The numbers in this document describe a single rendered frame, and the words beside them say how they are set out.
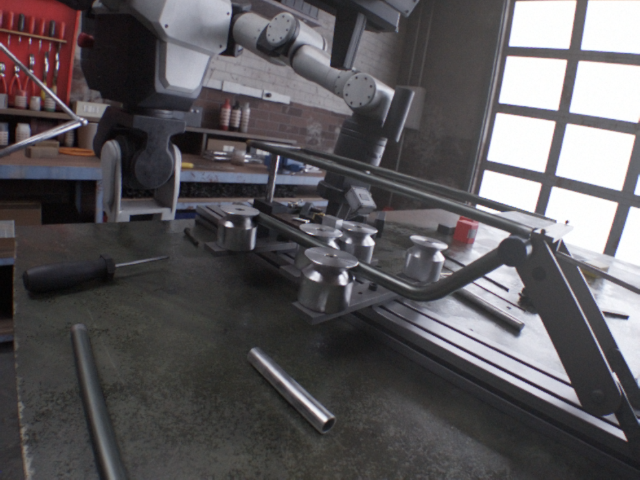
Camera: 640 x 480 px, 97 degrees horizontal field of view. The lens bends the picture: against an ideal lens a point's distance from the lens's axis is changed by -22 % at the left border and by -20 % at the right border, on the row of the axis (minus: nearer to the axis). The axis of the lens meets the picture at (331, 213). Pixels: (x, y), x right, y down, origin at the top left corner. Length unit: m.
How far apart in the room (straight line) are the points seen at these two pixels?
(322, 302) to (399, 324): 0.09
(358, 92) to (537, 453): 0.55
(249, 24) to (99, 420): 0.82
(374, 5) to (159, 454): 0.41
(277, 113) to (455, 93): 1.77
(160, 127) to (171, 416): 0.65
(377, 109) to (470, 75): 3.09
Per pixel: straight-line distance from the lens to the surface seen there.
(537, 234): 0.26
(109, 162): 0.84
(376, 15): 0.39
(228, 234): 0.43
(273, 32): 0.80
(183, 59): 0.80
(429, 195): 0.30
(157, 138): 0.82
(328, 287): 0.31
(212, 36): 0.84
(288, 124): 3.02
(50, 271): 0.42
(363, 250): 0.44
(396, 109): 0.63
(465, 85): 3.68
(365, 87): 0.61
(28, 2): 2.41
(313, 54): 0.75
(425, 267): 0.45
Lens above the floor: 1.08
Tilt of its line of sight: 12 degrees down
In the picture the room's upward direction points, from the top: 10 degrees clockwise
